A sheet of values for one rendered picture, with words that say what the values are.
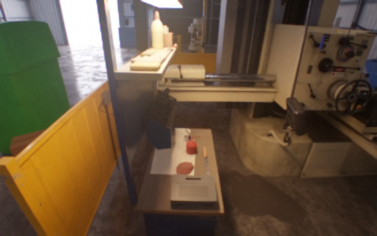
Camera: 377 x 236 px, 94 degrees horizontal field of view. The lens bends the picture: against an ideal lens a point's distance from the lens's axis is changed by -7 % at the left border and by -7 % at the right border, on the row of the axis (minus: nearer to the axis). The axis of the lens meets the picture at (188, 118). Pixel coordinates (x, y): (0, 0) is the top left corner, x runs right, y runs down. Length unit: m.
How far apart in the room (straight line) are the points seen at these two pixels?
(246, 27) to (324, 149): 1.86
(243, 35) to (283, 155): 1.60
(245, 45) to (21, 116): 3.20
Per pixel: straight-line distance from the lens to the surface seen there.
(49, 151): 1.54
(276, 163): 2.78
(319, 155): 3.00
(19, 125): 3.56
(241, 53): 2.59
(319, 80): 2.35
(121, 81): 0.80
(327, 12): 3.03
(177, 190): 1.16
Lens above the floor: 1.89
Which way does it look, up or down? 28 degrees down
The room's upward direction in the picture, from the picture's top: 2 degrees clockwise
